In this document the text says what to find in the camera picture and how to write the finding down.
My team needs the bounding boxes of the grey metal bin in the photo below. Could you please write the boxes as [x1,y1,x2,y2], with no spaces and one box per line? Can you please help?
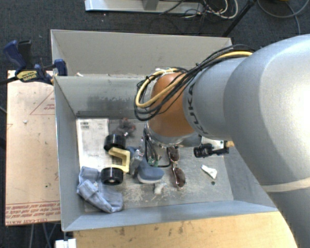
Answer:
[50,29,278,233]

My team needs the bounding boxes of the dark grey-brown toy animal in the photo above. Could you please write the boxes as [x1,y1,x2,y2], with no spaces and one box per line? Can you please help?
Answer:
[113,117,137,138]

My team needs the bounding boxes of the pale blue cloth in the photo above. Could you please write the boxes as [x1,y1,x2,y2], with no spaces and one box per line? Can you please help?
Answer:
[76,166,125,214]

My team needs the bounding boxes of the small white fluffy lump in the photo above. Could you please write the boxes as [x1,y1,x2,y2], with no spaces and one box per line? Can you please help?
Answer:
[153,182,167,195]

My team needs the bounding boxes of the blue sponge with white base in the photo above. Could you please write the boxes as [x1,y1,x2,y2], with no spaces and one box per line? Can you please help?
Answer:
[126,146,166,184]

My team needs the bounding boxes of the small white angular scrap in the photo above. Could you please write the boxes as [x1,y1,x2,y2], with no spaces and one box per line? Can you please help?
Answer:
[200,164,218,180]

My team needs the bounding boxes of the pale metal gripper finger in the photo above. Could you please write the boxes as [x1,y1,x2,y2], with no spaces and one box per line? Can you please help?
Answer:
[138,137,146,157]
[130,150,144,177]

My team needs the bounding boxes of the brown cardboard board, red print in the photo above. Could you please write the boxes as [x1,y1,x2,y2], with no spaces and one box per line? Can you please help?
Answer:
[5,70,61,227]

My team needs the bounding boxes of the yellow toy with black wheels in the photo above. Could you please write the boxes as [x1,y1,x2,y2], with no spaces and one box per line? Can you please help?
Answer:
[100,134,131,186]

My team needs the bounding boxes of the brown-lensed sunglasses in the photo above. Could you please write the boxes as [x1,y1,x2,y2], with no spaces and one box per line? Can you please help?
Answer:
[166,146,187,191]

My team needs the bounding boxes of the white flat printed box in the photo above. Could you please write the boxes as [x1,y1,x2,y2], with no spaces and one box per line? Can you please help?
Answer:
[75,117,111,172]

